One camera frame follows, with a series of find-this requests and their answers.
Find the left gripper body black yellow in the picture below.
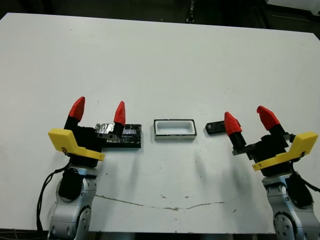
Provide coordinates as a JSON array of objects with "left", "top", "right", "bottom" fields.
[{"left": 47, "top": 125, "right": 121, "bottom": 168}]

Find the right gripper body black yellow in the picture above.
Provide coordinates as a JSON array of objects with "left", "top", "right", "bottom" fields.
[{"left": 231, "top": 131, "right": 319, "bottom": 178}]

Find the white cabinet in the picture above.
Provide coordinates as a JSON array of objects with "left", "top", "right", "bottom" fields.
[{"left": 264, "top": 0, "right": 320, "bottom": 16}]

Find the dark metal post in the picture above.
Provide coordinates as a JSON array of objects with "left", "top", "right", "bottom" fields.
[{"left": 185, "top": 0, "right": 197, "bottom": 24}]

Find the box base with white lining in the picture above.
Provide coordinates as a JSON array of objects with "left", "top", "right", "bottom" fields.
[{"left": 153, "top": 118, "right": 197, "bottom": 142}]

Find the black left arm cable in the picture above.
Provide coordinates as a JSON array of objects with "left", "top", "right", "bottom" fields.
[{"left": 36, "top": 166, "right": 74, "bottom": 236}]

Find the black box lid with foil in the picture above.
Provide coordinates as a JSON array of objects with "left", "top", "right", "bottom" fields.
[{"left": 95, "top": 122, "right": 144, "bottom": 150}]

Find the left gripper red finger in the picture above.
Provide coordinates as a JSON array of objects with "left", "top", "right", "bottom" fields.
[
  {"left": 64, "top": 96, "right": 86, "bottom": 131},
  {"left": 112, "top": 100, "right": 126, "bottom": 138}
]

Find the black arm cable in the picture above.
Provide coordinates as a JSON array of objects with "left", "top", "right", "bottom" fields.
[
  {"left": 301, "top": 174, "right": 320, "bottom": 194},
  {"left": 36, "top": 166, "right": 74, "bottom": 236}
]

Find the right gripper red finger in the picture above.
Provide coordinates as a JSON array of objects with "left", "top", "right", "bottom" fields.
[
  {"left": 256, "top": 105, "right": 288, "bottom": 138},
  {"left": 224, "top": 111, "right": 248, "bottom": 150}
]

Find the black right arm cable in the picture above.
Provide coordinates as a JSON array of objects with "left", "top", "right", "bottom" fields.
[{"left": 301, "top": 174, "right": 320, "bottom": 194}]

